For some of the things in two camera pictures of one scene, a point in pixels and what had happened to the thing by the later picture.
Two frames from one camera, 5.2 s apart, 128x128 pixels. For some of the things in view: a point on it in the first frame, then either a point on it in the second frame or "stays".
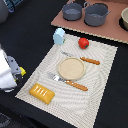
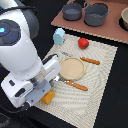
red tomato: (83, 42) stays
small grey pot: (72, 11) stays
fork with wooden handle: (68, 82) stays
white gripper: (9, 71) to (27, 91)
